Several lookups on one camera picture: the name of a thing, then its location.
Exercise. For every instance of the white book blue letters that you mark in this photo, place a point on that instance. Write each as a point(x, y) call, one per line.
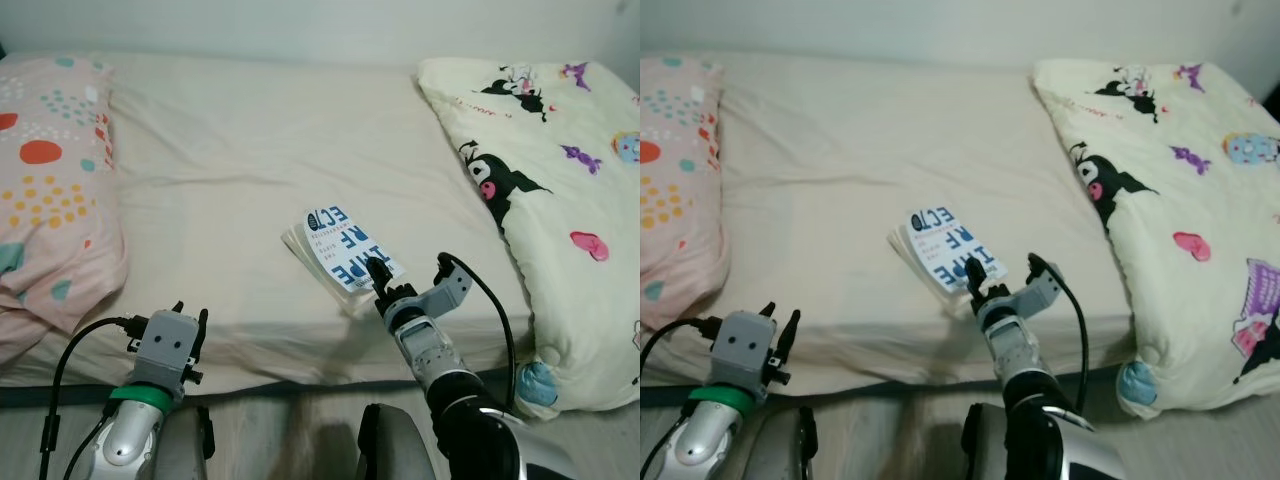
point(340, 250)
point(945, 245)

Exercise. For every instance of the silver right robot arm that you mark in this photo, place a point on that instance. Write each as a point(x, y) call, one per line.
point(460, 400)
point(1050, 410)

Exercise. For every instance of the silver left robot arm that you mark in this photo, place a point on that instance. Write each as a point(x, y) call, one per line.
point(125, 435)
point(705, 440)

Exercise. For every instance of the grey robot left leg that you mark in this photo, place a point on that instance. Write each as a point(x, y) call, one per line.
point(185, 445)
point(785, 445)

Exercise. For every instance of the grey robot leg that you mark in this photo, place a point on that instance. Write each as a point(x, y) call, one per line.
point(185, 445)
point(785, 445)
point(995, 445)
point(395, 445)

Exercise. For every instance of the grey robot right leg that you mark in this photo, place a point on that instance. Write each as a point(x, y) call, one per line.
point(995, 445)
point(395, 445)

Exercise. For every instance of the bed with cream sheet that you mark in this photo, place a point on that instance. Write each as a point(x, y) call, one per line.
point(880, 150)
point(280, 150)

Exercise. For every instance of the cream cartoon print quilt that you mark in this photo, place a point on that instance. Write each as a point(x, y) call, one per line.
point(570, 190)
point(1180, 200)

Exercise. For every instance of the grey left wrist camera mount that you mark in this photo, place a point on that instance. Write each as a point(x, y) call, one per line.
point(745, 350)
point(165, 347)

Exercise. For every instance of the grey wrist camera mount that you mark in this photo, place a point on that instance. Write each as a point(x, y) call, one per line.
point(1037, 295)
point(165, 347)
point(745, 350)
point(445, 297)

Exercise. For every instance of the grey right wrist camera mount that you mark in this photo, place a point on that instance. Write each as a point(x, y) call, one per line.
point(1037, 295)
point(445, 297)

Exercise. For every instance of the dark blue bed frame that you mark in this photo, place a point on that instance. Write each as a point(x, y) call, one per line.
point(665, 396)
point(30, 396)

